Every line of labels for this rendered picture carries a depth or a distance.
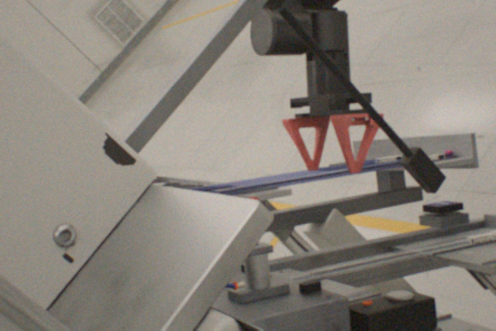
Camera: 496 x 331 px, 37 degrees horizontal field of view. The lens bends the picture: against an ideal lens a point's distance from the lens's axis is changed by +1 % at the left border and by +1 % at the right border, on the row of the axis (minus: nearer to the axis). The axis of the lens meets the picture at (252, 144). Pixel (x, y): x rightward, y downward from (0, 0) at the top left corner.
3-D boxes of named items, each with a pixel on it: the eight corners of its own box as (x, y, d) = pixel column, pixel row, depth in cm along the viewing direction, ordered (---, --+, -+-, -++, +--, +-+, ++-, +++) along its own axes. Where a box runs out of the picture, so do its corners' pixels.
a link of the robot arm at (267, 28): (342, -49, 95) (307, -16, 102) (263, -55, 89) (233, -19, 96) (363, 38, 92) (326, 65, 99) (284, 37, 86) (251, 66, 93)
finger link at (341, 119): (342, 176, 88) (339, 98, 88) (311, 174, 95) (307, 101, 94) (388, 171, 91) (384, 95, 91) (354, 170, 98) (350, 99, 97)
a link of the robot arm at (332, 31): (356, 4, 94) (330, 11, 99) (311, 2, 91) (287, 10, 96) (359, 58, 95) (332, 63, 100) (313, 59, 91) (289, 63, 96)
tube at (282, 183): (447, 158, 140) (446, 152, 140) (452, 158, 139) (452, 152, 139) (213, 198, 114) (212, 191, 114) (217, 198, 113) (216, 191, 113)
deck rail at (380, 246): (483, 255, 123) (480, 217, 122) (492, 256, 121) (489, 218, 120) (47, 359, 88) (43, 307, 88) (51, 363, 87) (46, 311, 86)
